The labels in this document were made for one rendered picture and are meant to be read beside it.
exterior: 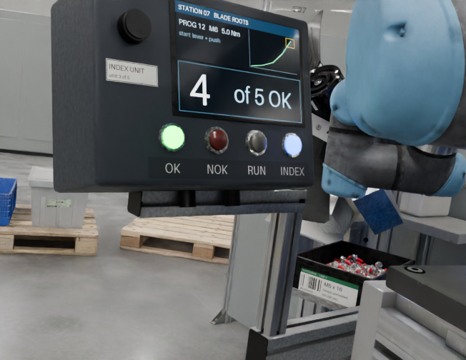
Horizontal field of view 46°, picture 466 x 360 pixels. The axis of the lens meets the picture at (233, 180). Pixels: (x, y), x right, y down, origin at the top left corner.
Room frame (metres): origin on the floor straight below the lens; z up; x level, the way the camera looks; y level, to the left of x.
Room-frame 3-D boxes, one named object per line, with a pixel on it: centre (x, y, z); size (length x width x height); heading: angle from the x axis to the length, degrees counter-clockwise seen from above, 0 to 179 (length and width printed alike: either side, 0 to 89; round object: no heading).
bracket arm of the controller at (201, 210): (0.64, 0.01, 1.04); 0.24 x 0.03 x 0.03; 128
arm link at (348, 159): (0.91, -0.20, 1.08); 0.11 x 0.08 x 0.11; 86
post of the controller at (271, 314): (0.70, -0.07, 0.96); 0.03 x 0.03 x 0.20; 38
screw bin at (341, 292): (1.05, -0.26, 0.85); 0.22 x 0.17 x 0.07; 144
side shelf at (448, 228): (1.74, -0.63, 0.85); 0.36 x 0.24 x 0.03; 38
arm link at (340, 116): (0.91, -0.18, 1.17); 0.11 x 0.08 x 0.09; 165
